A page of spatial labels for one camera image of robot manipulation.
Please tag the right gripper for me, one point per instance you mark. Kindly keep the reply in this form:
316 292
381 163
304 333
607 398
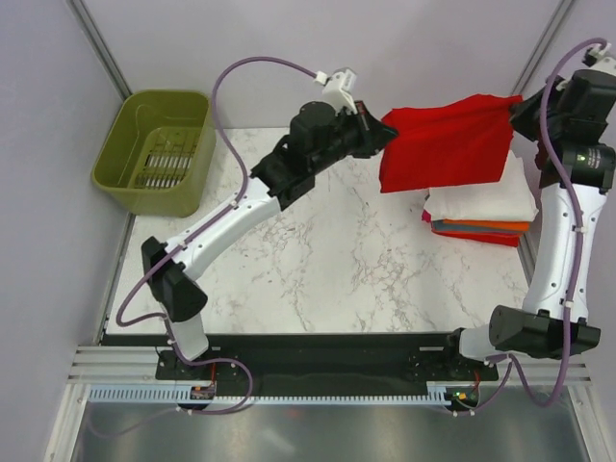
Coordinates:
522 118

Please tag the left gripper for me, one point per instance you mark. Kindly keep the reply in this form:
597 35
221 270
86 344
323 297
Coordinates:
373 135

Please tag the red t-shirt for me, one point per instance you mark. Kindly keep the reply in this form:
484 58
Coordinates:
499 239
463 143

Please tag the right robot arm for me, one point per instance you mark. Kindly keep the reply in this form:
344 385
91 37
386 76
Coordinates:
577 172

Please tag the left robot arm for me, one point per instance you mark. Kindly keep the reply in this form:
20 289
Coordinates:
318 138

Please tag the folded white t-shirt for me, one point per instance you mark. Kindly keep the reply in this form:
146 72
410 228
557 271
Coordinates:
509 199

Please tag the folded pink t-shirt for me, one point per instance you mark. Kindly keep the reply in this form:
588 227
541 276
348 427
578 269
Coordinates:
425 215

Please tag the folded grey t-shirt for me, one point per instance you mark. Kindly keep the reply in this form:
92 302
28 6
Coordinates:
439 228

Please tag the folded red t-shirt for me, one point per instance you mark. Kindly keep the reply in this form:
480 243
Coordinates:
499 239

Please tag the olive green plastic basket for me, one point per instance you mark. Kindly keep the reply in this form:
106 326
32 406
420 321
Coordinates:
156 158

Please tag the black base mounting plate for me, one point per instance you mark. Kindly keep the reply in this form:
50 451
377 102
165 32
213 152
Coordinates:
302 365

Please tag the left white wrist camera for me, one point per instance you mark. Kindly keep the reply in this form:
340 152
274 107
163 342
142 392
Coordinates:
337 88

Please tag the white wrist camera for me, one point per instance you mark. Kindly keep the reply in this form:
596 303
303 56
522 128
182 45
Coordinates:
600 58
337 88

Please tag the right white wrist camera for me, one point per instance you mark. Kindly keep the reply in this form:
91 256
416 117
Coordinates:
600 58

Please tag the right aluminium frame post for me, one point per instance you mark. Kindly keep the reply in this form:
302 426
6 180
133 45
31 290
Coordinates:
527 35

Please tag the aluminium frame post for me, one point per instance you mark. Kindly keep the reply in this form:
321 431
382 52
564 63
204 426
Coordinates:
99 45
527 35

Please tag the white slotted cable duct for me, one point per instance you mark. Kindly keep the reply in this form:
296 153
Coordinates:
186 394

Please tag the left aluminium frame post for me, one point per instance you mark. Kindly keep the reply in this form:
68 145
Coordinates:
99 45

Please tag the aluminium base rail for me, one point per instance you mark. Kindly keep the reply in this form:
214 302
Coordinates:
113 365

